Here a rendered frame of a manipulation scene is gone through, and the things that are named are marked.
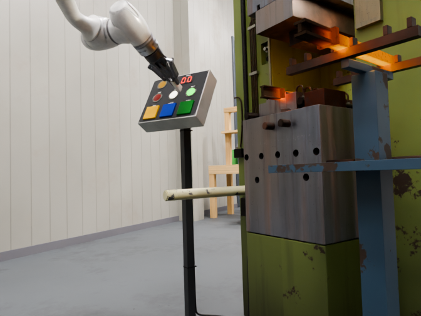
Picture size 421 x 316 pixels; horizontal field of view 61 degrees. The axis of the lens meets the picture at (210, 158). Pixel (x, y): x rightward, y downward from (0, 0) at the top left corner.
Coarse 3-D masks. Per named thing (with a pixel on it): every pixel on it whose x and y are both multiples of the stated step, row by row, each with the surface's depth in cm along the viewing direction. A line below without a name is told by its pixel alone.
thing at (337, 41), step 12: (300, 24) 69; (312, 24) 70; (300, 36) 70; (312, 36) 70; (324, 36) 73; (336, 36) 73; (324, 48) 76; (336, 48) 78; (372, 60) 88; (384, 60) 88
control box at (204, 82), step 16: (160, 80) 184; (192, 80) 171; (208, 80) 167; (176, 96) 170; (192, 96) 165; (208, 96) 167; (144, 112) 175; (176, 112) 164; (192, 112) 158; (144, 128) 176; (160, 128) 172; (176, 128) 169
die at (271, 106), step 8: (288, 96) 132; (296, 96) 129; (264, 104) 142; (272, 104) 139; (280, 104) 135; (288, 104) 132; (296, 104) 129; (264, 112) 142; (272, 112) 139; (280, 112) 135
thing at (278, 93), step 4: (264, 88) 130; (268, 88) 131; (272, 88) 132; (276, 88) 133; (280, 88) 133; (284, 88) 133; (264, 92) 130; (268, 92) 131; (272, 92) 132; (276, 92) 133; (280, 92) 133; (284, 92) 133; (292, 92) 137; (264, 96) 129; (268, 96) 130; (272, 96) 132; (276, 96) 133; (280, 96) 133; (284, 96) 133
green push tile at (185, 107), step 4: (192, 100) 162; (180, 104) 164; (184, 104) 163; (188, 104) 162; (192, 104) 161; (180, 108) 163; (184, 108) 161; (188, 108) 160; (180, 112) 161; (184, 112) 160; (188, 112) 159
